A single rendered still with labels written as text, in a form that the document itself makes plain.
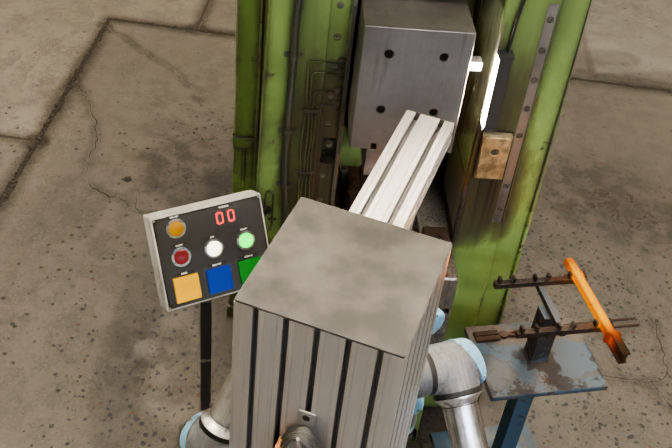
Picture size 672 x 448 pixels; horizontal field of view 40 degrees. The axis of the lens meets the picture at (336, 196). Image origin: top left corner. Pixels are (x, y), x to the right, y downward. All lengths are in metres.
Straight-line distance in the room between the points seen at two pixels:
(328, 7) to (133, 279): 1.98
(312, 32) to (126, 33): 3.39
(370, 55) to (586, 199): 2.68
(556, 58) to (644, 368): 1.84
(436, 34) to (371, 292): 1.30
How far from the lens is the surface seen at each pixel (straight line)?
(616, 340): 2.90
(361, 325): 1.26
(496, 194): 3.04
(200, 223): 2.71
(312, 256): 1.34
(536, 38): 2.73
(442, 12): 2.59
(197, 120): 5.14
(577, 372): 3.16
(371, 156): 2.71
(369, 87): 2.57
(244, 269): 2.77
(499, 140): 2.88
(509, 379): 3.07
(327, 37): 2.64
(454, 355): 2.22
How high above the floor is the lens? 2.94
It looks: 39 degrees down
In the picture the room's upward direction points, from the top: 7 degrees clockwise
